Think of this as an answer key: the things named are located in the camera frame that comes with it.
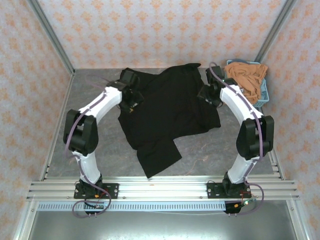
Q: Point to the tan orange t-shirt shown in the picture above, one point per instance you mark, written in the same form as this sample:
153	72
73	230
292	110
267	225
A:
246	75

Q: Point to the black floral print t-shirt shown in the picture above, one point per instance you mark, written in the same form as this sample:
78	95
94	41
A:
170	112

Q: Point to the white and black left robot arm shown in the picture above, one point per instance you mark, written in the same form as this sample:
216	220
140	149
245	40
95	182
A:
85	132

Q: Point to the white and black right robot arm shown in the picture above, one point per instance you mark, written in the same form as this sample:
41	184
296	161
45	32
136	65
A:
255	140

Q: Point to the blue plastic basket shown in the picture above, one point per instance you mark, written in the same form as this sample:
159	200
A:
265	96

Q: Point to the shiny metal sheet panel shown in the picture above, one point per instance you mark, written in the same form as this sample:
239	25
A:
162	226

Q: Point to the aluminium table side rail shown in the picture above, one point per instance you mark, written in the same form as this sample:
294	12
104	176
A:
56	130
276	162

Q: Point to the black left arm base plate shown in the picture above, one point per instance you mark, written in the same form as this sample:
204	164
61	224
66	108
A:
112	191

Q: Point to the aluminium mounting rail beam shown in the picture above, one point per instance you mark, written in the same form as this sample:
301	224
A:
162	188

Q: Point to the aluminium corner post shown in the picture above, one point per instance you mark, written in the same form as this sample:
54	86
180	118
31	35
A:
275	30
52	37

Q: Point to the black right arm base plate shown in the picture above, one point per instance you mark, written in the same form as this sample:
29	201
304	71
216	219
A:
213	191

